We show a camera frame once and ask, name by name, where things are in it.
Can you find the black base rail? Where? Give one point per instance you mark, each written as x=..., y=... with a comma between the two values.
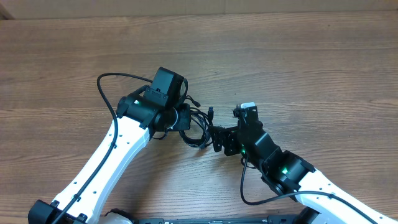
x=211, y=221

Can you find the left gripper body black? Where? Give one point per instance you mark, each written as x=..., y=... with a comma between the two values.
x=183, y=121

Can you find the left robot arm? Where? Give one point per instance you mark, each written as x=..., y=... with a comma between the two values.
x=157, y=106

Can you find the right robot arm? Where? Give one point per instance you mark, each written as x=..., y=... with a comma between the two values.
x=289, y=175

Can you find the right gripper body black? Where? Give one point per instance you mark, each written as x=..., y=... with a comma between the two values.
x=242, y=149

